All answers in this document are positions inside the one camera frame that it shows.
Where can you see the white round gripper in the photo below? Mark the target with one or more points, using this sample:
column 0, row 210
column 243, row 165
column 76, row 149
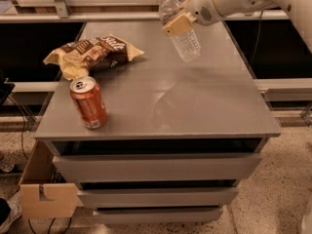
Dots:
column 201, row 4

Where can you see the clear plastic water bottle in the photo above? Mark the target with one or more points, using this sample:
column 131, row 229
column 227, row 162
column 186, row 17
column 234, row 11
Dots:
column 178, row 27

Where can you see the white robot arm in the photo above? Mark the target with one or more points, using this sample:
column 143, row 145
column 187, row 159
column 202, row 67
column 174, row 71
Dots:
column 299, row 13

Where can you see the grey drawer cabinet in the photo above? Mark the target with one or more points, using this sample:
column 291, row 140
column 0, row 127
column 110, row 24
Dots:
column 179, row 136

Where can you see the brown yellow chip bag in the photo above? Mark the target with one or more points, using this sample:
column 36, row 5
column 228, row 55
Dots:
column 80, row 58

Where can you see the orange soda can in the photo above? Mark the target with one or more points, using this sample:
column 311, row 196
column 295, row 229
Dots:
column 86, row 95

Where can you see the cardboard box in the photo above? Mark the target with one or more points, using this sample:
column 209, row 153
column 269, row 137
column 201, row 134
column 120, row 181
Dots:
column 43, row 194

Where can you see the white sneaker shoe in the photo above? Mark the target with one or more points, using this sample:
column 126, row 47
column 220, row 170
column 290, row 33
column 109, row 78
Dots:
column 10, row 210

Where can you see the metal shelf frame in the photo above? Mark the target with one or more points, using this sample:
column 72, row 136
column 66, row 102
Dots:
column 38, row 11

